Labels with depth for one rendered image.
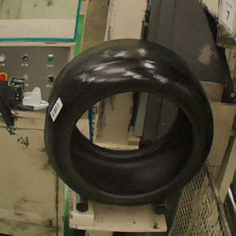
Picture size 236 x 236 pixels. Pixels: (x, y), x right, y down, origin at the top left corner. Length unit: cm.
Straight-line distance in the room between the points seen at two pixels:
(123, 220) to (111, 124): 40
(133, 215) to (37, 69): 78
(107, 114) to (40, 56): 43
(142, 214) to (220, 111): 50
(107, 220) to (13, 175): 75
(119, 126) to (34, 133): 48
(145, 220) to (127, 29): 71
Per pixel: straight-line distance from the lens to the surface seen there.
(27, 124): 219
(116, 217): 178
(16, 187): 241
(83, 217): 168
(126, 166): 185
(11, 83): 154
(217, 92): 203
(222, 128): 190
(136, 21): 173
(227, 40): 159
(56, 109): 144
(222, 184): 209
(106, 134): 191
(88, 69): 143
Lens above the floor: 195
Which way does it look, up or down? 28 degrees down
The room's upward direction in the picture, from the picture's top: 7 degrees clockwise
